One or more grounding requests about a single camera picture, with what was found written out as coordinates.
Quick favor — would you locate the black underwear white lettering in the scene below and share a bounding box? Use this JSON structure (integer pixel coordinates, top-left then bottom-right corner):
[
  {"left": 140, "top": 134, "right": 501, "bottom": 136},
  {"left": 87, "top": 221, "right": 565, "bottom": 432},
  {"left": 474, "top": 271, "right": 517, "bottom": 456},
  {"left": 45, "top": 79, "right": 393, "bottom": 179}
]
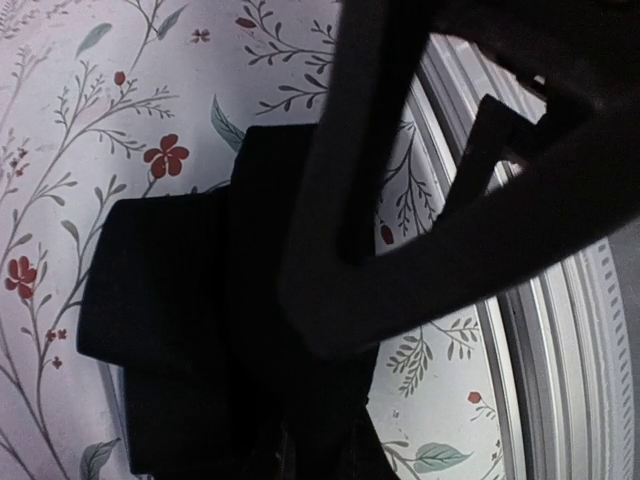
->
[{"left": 77, "top": 124, "right": 377, "bottom": 479}]

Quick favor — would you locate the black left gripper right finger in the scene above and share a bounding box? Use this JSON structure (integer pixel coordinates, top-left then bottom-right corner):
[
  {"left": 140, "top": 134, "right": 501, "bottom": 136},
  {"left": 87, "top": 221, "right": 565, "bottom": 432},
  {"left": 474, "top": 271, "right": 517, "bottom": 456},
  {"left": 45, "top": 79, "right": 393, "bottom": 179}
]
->
[{"left": 329, "top": 400, "right": 395, "bottom": 480}]

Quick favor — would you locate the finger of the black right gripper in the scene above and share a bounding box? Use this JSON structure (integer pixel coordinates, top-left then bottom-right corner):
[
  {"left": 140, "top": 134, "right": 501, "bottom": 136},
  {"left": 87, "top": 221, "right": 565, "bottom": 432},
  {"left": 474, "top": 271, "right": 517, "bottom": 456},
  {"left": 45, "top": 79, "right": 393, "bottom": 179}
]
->
[{"left": 279, "top": 1, "right": 639, "bottom": 357}]

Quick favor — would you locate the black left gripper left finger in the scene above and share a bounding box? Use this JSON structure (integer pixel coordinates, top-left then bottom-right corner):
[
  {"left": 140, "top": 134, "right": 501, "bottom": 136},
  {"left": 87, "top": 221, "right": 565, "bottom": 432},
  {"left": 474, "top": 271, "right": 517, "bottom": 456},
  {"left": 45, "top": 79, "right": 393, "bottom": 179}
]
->
[{"left": 259, "top": 415, "right": 315, "bottom": 480}]

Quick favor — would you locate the floral patterned table mat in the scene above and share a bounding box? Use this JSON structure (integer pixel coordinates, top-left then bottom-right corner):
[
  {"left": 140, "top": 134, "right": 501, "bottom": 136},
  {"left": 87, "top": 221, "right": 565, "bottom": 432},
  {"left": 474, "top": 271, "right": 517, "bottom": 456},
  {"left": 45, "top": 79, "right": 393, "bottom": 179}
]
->
[{"left": 1, "top": 1, "right": 511, "bottom": 479}]

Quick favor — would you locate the aluminium front rail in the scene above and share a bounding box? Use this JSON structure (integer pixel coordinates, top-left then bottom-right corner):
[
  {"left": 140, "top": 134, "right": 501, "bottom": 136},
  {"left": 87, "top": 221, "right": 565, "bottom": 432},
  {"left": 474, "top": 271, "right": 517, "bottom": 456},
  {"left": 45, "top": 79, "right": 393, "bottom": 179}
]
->
[{"left": 410, "top": 35, "right": 636, "bottom": 479}]

